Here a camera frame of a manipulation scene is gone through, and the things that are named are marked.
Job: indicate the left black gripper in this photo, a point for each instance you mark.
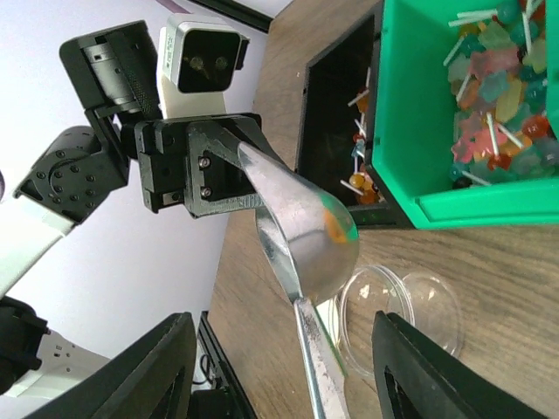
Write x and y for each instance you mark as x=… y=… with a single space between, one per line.
x=190 y=161

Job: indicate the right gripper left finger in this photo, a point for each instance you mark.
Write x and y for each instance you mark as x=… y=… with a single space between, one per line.
x=150 y=379

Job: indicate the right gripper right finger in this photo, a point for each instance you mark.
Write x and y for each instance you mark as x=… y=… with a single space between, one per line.
x=417 y=379

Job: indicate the clear plastic jar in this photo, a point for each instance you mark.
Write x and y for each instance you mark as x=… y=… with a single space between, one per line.
x=420 y=301

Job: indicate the black candy bin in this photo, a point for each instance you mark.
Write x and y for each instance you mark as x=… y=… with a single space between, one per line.
x=324 y=153

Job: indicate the metal scoop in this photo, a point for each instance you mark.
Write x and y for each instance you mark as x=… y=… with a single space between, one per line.
x=312 y=244

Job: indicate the green candy bin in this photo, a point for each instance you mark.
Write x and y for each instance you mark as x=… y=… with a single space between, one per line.
x=411 y=126

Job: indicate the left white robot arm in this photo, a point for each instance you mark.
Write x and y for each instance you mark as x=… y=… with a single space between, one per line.
x=35 y=361

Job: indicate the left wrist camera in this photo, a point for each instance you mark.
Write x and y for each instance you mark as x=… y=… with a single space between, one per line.
x=197 y=58

